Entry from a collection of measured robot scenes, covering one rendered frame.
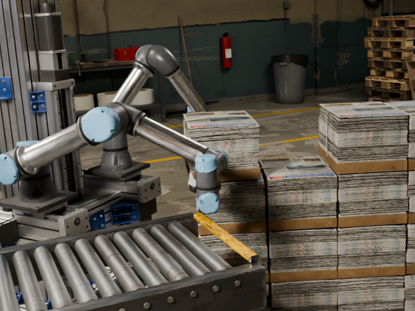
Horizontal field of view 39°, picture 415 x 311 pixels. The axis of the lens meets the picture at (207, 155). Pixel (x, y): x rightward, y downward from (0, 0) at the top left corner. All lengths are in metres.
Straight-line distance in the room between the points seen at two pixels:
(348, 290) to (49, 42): 1.63
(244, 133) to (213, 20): 7.24
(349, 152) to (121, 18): 6.89
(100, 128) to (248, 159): 0.66
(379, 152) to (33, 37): 1.49
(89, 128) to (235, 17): 7.76
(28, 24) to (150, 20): 6.64
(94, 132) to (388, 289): 1.42
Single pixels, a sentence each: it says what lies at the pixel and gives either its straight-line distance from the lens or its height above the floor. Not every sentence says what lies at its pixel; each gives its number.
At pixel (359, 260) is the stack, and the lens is 2.60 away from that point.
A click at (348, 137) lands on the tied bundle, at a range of 2.43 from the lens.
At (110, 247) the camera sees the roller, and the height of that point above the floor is 0.80.
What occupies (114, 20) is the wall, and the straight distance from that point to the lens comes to 8.99.
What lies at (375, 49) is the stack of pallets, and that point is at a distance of 9.10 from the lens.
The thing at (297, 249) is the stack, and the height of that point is 0.52.
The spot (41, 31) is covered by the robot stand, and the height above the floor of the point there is 1.46.
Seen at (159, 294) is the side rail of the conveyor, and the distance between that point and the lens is 1.57.
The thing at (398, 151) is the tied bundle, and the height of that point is 0.92.
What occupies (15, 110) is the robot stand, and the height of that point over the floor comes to 1.14.
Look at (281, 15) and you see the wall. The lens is 10.08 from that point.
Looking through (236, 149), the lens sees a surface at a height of 0.96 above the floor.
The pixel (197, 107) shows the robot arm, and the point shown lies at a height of 1.05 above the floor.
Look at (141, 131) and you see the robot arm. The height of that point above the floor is 1.10.
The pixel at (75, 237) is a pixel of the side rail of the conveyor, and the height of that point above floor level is 0.80.
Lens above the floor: 1.50
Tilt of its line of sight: 14 degrees down
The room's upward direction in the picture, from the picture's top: 3 degrees counter-clockwise
